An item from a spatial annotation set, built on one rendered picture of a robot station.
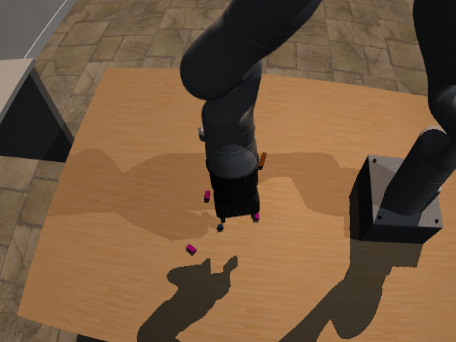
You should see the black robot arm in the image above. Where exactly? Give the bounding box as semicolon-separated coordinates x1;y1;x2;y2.
180;0;456;216

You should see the orange-brown rod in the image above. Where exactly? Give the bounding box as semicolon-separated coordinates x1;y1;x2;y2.
259;152;266;169

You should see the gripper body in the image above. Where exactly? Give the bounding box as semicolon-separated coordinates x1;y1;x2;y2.
198;125;260;219

